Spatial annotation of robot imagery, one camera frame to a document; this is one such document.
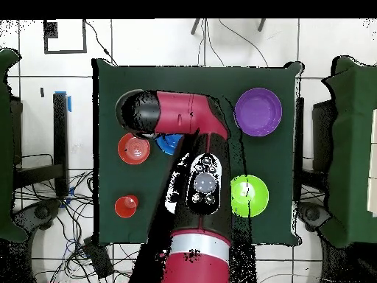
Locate orange bowl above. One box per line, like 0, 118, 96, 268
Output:
117, 132, 151, 165

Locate tangle of floor cables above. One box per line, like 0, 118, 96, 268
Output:
13, 153, 142, 283

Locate black metal stand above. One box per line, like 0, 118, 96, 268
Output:
14, 91, 72, 198
294, 97, 305, 201

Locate black floor box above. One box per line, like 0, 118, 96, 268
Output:
83, 235, 114, 279

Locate orange cup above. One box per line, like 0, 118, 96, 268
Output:
114, 194, 139, 219

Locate large light blue bowl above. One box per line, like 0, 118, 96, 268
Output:
155, 133, 184, 156

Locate large purple bowl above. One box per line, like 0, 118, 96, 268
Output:
234, 87, 283, 137

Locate large green bowl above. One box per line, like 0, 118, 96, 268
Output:
230, 174, 269, 218

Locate black floor stand base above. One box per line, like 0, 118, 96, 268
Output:
297, 201, 332, 232
13, 198, 64, 234

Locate dark green tablecloth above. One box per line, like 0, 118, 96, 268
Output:
93, 57, 304, 246

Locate black floor cable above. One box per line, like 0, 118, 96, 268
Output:
84, 19, 119, 66

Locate black equipment box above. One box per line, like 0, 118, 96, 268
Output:
10, 97, 24, 166
311, 99, 335, 175

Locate camera tripod legs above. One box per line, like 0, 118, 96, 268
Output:
190, 18, 267, 35

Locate side table green cloth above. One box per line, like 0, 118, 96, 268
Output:
0, 48, 29, 244
319, 55, 377, 248

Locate gray square floor frame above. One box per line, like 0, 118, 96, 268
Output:
43, 19, 88, 55

